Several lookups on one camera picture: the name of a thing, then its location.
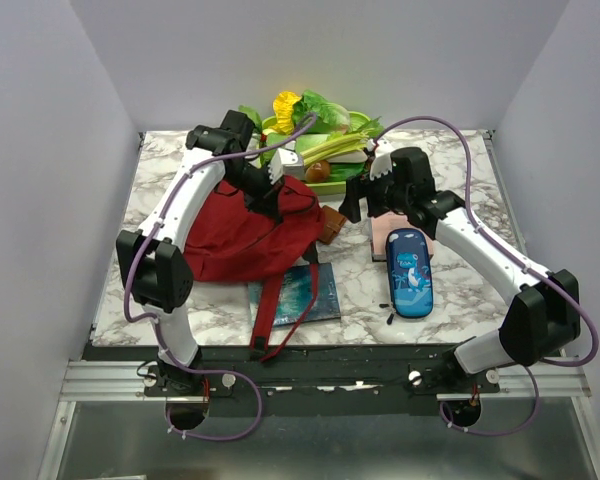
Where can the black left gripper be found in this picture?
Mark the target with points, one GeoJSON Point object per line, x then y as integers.
{"type": "Point", "coordinates": [266, 200]}

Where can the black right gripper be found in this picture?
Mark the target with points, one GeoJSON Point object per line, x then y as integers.
{"type": "Point", "coordinates": [357, 188]}

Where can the red student backpack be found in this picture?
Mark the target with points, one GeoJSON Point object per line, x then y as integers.
{"type": "Point", "coordinates": [229, 244]}

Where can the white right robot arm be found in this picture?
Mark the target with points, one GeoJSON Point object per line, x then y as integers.
{"type": "Point", "coordinates": [541, 316]}

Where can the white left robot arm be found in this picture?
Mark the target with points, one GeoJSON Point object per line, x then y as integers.
{"type": "Point", "coordinates": [156, 277]}

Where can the green plastic tray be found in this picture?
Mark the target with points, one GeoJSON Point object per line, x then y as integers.
{"type": "Point", "coordinates": [342, 167]}

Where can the pink book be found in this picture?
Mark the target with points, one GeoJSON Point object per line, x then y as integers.
{"type": "Point", "coordinates": [380, 235]}

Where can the brown leather wallet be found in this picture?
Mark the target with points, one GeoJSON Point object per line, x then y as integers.
{"type": "Point", "coordinates": [333, 223]}

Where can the brown toy mushroom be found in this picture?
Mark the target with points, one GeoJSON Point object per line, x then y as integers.
{"type": "Point", "coordinates": [318, 172]}

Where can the toy celery stalk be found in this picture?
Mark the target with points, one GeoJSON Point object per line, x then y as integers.
{"type": "Point", "coordinates": [338, 144]}

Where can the blue dinosaur pencil case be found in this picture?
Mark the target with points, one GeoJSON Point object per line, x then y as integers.
{"type": "Point", "coordinates": [409, 273]}

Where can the green toy lettuce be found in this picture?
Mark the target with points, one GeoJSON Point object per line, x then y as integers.
{"type": "Point", "coordinates": [330, 117]}

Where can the teal notebook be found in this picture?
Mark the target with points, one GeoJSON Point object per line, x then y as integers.
{"type": "Point", "coordinates": [296, 292]}

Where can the green leafy sprig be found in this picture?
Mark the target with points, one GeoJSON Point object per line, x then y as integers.
{"type": "Point", "coordinates": [253, 115]}

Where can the yellow toy flower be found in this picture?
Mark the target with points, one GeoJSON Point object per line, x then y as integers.
{"type": "Point", "coordinates": [283, 107]}

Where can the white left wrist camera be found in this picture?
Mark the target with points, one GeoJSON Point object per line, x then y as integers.
{"type": "Point", "coordinates": [285, 163]}

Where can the aluminium frame rail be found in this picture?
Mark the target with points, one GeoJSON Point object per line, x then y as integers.
{"type": "Point", "coordinates": [117, 381]}

